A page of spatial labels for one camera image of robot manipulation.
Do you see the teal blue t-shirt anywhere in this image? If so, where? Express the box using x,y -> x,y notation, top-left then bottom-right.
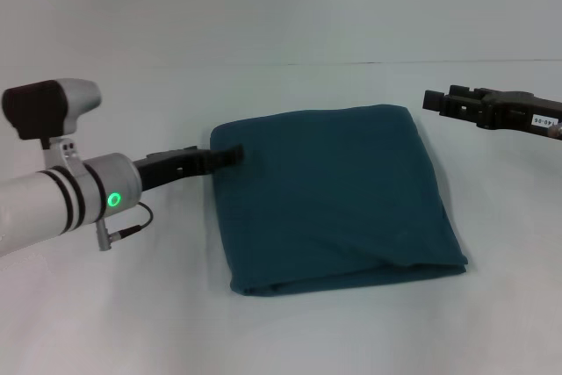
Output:
209,104 -> 469,298

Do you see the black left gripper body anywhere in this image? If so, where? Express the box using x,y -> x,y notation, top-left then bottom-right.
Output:
133,146 -> 212,194

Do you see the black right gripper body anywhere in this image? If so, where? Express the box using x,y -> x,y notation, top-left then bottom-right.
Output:
478,90 -> 562,141

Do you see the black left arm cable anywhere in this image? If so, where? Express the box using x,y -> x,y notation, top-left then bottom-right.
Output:
96,201 -> 154,252

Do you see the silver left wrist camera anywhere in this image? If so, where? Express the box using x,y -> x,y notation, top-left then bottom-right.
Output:
1,78 -> 103,162

